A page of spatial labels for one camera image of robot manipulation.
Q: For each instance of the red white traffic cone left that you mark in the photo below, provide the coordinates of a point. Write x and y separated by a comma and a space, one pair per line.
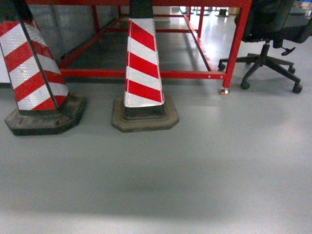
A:
45, 105

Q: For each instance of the red metal table frame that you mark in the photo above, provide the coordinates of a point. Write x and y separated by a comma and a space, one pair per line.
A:
210, 73

